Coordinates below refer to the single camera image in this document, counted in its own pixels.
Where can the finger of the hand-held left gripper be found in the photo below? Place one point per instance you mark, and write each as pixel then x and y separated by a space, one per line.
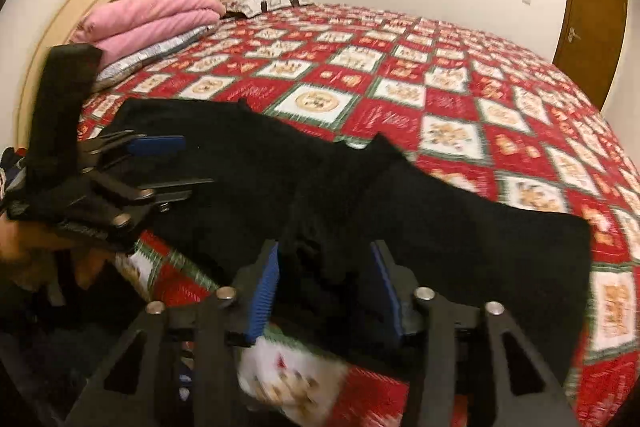
pixel 155 145
pixel 170 194

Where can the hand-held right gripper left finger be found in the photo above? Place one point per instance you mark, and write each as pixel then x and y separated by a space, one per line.
pixel 262 294

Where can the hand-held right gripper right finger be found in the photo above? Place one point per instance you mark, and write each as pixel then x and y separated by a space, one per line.
pixel 387 294

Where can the black pants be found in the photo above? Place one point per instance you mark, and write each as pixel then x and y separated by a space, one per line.
pixel 450 247

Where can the person's left hand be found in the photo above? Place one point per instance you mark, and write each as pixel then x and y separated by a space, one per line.
pixel 30 252

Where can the colourful cloth bundle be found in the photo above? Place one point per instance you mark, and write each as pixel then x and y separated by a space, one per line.
pixel 11 172

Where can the grey patterned pillow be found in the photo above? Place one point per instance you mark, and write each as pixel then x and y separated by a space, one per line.
pixel 150 53

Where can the folded pink quilt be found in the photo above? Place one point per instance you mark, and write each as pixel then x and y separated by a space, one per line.
pixel 150 14

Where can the white pillow with dark print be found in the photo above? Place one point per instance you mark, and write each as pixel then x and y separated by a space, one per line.
pixel 265 2

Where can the bed with red patchwork sheet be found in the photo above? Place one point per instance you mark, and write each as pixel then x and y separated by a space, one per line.
pixel 450 82

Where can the brown wooden door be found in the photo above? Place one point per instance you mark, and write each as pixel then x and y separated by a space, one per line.
pixel 590 22

